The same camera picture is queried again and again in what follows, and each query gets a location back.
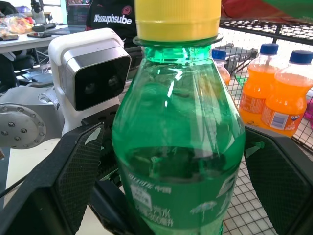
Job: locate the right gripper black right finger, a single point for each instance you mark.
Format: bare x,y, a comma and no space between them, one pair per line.
281,176

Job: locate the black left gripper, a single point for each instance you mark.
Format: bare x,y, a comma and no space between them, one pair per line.
108,162

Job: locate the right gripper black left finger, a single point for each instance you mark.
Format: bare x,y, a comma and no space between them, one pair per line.
49,176

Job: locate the green soda bottle yellow cap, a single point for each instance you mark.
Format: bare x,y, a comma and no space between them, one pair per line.
178,117

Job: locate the orange soda bottle blue cap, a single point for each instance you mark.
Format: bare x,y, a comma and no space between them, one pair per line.
289,98
223,68
255,83

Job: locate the black office chair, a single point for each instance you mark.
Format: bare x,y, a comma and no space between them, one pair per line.
12,66

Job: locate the white background desk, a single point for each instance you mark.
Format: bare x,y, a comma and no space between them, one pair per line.
24,41

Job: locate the black smartphone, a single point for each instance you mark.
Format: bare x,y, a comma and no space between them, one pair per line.
39,34

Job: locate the colourful snack bags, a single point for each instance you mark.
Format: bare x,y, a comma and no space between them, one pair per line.
14,24

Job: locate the dark computer monitor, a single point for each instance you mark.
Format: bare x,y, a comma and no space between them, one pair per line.
75,13

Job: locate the person in black printed shirt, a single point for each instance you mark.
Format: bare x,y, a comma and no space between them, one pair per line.
110,22

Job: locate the red bag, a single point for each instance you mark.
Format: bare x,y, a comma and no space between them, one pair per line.
244,8

